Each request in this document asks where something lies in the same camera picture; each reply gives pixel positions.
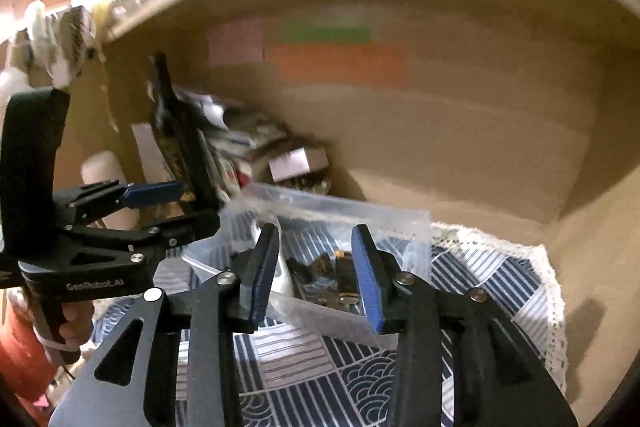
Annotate pink sticky note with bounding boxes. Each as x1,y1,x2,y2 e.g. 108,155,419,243
207,19,266,66

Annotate patterned headband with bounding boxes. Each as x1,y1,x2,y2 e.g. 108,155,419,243
62,6,98,68

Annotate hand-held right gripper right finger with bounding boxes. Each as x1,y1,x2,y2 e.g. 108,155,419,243
350,224,578,427

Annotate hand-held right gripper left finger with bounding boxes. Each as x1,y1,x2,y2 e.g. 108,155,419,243
47,223,281,427

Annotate stack of magazines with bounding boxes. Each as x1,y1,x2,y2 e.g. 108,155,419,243
172,88,302,168

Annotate dark wine bottle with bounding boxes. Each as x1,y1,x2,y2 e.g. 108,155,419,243
149,53,219,214

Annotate white curved hand tool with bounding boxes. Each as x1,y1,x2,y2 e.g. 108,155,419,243
254,227,297,296

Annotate blue patterned table cloth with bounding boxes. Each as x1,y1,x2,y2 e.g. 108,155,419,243
90,222,568,427

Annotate person's left forearm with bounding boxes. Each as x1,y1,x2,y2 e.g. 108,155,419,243
0,291,57,404

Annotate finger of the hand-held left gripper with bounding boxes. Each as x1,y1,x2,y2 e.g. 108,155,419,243
54,179,183,228
65,212,222,268

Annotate small cardboard box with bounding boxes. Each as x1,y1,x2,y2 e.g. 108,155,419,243
267,147,329,183

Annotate green sticky note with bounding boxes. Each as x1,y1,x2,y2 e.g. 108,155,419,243
275,20,374,44

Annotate person's left hand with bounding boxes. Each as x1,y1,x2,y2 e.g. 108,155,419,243
59,299,96,349

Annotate clear plastic storage box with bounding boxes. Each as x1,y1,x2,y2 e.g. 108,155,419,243
182,182,433,350

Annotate silver keys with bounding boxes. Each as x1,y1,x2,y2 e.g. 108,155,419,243
320,292,362,308

